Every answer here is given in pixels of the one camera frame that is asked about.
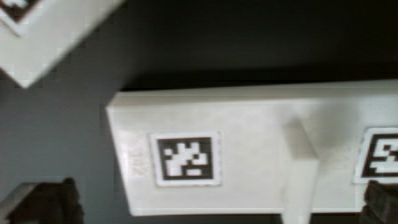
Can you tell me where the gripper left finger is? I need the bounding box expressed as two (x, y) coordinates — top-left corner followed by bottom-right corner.
(0, 178), (85, 224)

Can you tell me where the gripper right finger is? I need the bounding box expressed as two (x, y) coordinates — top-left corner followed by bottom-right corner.
(358, 180), (398, 224)

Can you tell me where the white cabinet door panel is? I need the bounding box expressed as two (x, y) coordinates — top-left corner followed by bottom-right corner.
(106, 79), (398, 224)

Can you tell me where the white cabinet body box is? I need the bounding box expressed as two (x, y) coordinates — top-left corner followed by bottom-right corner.
(0, 0), (126, 88)

